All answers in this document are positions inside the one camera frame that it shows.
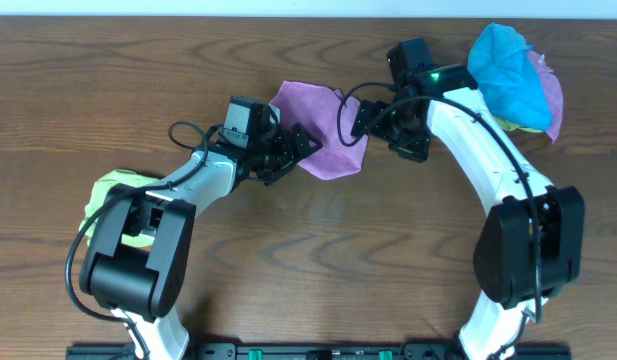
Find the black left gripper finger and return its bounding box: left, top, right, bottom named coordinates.
left=261, top=161, right=298, bottom=186
left=291, top=123, right=323, bottom=161

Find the purple microfiber cloth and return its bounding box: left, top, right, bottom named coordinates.
left=270, top=80, right=368, bottom=180

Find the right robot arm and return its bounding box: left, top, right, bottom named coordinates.
left=351, top=38, right=585, bottom=359

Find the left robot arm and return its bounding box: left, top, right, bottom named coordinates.
left=65, top=97, right=323, bottom=359

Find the yellow-green cloth in pile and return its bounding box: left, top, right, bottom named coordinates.
left=494, top=116, right=542, bottom=133

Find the blue cloth in pile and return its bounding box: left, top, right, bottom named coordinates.
left=467, top=23, right=552, bottom=131

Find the folded light green cloth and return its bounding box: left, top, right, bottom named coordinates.
left=79, top=169, right=158, bottom=248

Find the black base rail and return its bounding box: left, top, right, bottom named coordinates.
left=65, top=342, right=573, bottom=360

